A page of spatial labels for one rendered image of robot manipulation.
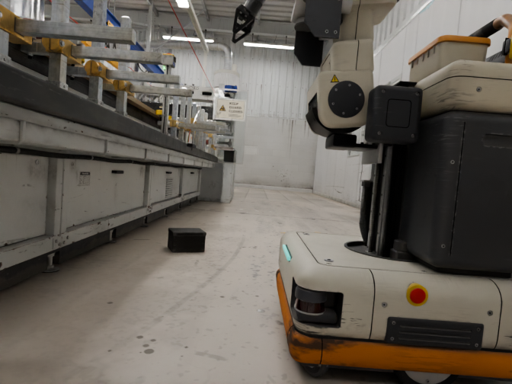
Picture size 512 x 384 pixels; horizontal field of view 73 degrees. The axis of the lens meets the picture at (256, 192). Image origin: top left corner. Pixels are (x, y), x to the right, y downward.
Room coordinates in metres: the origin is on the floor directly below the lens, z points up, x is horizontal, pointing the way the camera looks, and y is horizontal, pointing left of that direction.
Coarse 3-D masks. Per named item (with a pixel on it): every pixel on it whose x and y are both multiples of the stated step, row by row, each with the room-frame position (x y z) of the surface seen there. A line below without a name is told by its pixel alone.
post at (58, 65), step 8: (56, 0) 1.04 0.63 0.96; (64, 0) 1.05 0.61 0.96; (56, 8) 1.04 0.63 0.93; (64, 8) 1.05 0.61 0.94; (56, 16) 1.04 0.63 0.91; (64, 16) 1.05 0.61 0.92; (56, 56) 1.04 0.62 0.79; (64, 56) 1.06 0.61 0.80; (56, 64) 1.04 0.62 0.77; (64, 64) 1.07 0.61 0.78; (56, 72) 1.04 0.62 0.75; (64, 72) 1.07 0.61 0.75; (56, 80) 1.04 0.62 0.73; (64, 80) 1.07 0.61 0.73
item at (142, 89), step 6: (108, 84) 1.59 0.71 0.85; (102, 90) 1.60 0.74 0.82; (108, 90) 1.61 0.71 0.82; (114, 90) 1.60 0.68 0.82; (132, 90) 1.59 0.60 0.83; (138, 90) 1.59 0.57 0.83; (144, 90) 1.59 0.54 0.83; (150, 90) 1.59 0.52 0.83; (156, 90) 1.59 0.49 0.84; (162, 90) 1.59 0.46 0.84; (168, 90) 1.59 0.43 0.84; (174, 90) 1.59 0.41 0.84; (180, 90) 1.59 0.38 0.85; (186, 90) 1.59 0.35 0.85; (180, 96) 1.61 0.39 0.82; (186, 96) 1.60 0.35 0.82
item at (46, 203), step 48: (0, 144) 1.11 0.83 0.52; (0, 192) 1.16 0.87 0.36; (48, 192) 1.44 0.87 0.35; (96, 192) 1.88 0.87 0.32; (144, 192) 2.70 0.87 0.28; (192, 192) 4.80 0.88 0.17; (0, 240) 1.17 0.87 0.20; (48, 240) 1.40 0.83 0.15; (96, 240) 1.89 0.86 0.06; (0, 288) 1.17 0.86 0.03
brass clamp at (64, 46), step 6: (42, 42) 1.02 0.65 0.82; (48, 42) 1.02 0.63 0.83; (54, 42) 1.02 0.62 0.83; (60, 42) 1.03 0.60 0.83; (66, 42) 1.06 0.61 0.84; (48, 48) 1.02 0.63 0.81; (54, 48) 1.02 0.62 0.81; (60, 48) 1.04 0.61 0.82; (66, 48) 1.06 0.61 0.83; (66, 54) 1.06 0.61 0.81; (72, 60) 1.11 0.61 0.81; (78, 60) 1.13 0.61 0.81
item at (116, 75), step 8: (72, 72) 1.33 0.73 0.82; (80, 72) 1.34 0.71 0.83; (112, 72) 1.34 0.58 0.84; (120, 72) 1.34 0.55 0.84; (128, 72) 1.34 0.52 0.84; (136, 72) 1.34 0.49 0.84; (144, 72) 1.34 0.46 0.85; (128, 80) 1.36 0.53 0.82; (136, 80) 1.35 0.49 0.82; (144, 80) 1.34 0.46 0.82; (152, 80) 1.34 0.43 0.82; (160, 80) 1.34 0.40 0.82; (168, 80) 1.34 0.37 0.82; (176, 80) 1.34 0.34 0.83
